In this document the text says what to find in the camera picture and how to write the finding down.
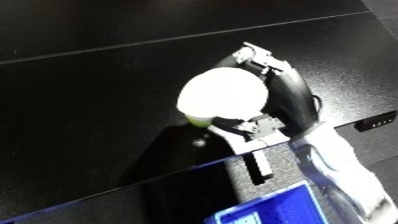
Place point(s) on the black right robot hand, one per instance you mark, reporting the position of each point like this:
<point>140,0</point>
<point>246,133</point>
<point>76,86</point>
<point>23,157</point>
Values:
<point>293,100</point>

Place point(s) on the white paper cup green band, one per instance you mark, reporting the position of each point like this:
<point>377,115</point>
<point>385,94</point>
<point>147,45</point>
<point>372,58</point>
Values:
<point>222,93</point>

